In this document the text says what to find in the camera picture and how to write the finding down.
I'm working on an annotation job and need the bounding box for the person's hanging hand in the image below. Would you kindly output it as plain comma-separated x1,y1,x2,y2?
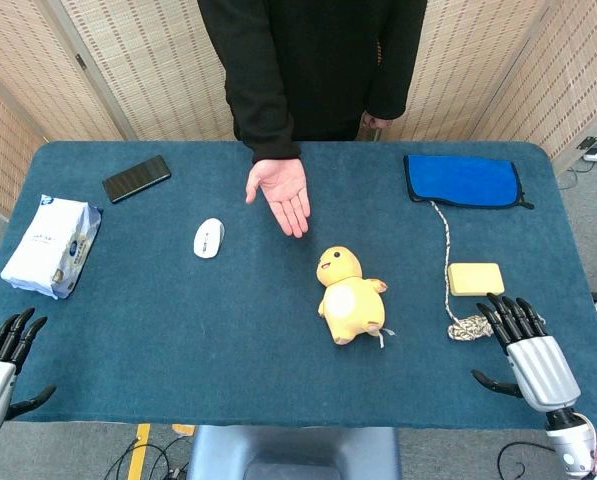
360,111,395,130

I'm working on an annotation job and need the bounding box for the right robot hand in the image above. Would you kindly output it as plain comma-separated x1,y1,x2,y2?
471,292,582,413

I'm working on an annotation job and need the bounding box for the person's open hand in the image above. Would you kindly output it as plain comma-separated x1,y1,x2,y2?
245,157,312,239

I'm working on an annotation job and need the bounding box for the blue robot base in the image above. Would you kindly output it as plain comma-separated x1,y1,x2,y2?
186,425,403,480

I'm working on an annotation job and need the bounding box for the person in black sweater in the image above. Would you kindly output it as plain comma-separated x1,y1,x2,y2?
196,0,429,164

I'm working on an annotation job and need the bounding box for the yellow plush duck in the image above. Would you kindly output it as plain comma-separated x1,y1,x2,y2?
316,245,396,349

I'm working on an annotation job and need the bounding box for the white computer mouse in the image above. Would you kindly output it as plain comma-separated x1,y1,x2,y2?
193,217,226,260

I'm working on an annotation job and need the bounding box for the blue cloth pouch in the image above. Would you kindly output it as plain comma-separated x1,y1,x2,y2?
403,154,535,211

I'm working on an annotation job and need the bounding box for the yellow sponge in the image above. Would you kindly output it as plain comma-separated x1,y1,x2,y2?
446,262,506,298

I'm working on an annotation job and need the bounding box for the white tissue pack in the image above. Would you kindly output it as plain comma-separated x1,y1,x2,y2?
0,194,104,301

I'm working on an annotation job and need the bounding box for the black smartphone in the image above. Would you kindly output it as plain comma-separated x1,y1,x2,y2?
101,154,172,205

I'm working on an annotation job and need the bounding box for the blue table cloth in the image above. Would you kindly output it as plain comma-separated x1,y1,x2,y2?
0,140,597,431

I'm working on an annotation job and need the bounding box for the bamboo folding screen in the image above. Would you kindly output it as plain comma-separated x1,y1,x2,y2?
0,0,597,217

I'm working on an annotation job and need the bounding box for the white braided rope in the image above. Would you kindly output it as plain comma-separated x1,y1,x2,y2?
430,200,547,343

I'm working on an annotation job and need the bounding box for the black floor cable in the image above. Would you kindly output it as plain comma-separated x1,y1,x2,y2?
102,438,189,480

